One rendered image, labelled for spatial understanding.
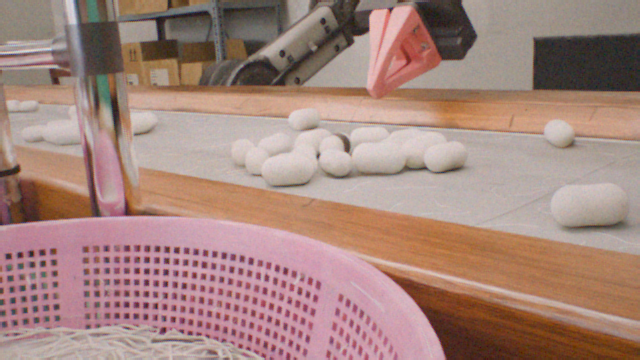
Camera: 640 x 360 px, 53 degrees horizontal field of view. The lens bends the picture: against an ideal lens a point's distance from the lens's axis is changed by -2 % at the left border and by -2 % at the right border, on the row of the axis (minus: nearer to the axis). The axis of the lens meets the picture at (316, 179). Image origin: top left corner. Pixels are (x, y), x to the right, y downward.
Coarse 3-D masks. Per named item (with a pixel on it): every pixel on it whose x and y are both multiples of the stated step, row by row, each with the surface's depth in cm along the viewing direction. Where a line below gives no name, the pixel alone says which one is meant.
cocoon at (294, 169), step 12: (276, 156) 44; (288, 156) 43; (300, 156) 43; (264, 168) 43; (276, 168) 43; (288, 168) 43; (300, 168) 43; (312, 168) 43; (276, 180) 43; (288, 180) 43; (300, 180) 43
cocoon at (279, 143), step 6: (264, 138) 51; (270, 138) 51; (276, 138) 51; (282, 138) 52; (288, 138) 52; (264, 144) 51; (270, 144) 51; (276, 144) 51; (282, 144) 51; (288, 144) 52; (270, 150) 50; (276, 150) 51; (282, 150) 51; (288, 150) 52; (270, 156) 51
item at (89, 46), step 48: (96, 0) 27; (0, 48) 34; (48, 48) 30; (96, 48) 27; (0, 96) 39; (96, 96) 28; (0, 144) 39; (96, 144) 28; (0, 192) 40; (96, 192) 29; (0, 288) 41
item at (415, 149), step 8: (424, 136) 46; (432, 136) 46; (440, 136) 46; (408, 144) 45; (416, 144) 45; (424, 144) 45; (432, 144) 45; (408, 152) 45; (416, 152) 45; (424, 152) 45; (408, 160) 45; (416, 160) 45; (424, 160) 45
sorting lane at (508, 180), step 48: (48, 144) 71; (144, 144) 66; (192, 144) 63; (480, 144) 53; (528, 144) 51; (576, 144) 50; (624, 144) 49; (288, 192) 42; (336, 192) 41; (384, 192) 40; (432, 192) 39; (480, 192) 38; (528, 192) 38; (576, 240) 29; (624, 240) 29
